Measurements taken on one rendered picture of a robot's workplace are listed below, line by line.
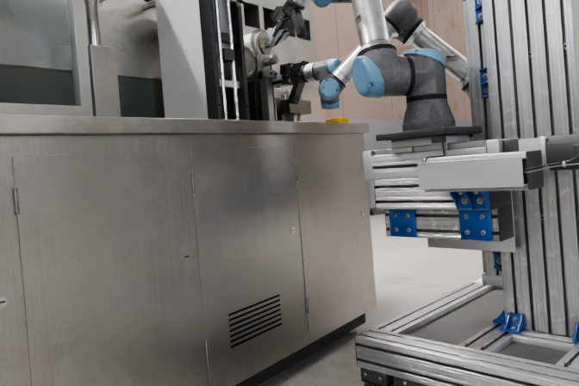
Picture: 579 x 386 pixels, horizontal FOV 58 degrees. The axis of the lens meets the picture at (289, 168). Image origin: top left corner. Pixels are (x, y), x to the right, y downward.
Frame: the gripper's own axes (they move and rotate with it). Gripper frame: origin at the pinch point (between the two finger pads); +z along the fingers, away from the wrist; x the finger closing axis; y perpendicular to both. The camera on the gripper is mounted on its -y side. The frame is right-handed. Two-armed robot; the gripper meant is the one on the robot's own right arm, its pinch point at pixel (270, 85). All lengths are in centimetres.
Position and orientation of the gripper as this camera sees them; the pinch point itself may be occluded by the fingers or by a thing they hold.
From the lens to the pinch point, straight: 228.8
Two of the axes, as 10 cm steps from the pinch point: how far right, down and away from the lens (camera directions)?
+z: -7.9, 0.5, 6.1
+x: -6.1, 0.5, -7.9
